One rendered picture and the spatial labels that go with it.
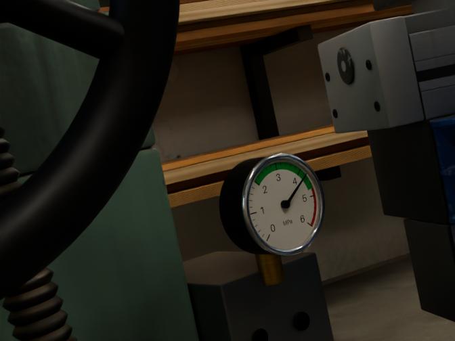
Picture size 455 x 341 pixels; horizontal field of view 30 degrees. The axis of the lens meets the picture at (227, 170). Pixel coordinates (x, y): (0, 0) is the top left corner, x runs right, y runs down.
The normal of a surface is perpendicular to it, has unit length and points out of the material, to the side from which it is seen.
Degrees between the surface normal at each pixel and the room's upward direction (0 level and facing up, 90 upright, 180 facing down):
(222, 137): 90
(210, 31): 90
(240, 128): 90
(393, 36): 90
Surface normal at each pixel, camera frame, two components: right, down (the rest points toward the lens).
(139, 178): 0.56, -0.07
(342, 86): -0.95, 0.22
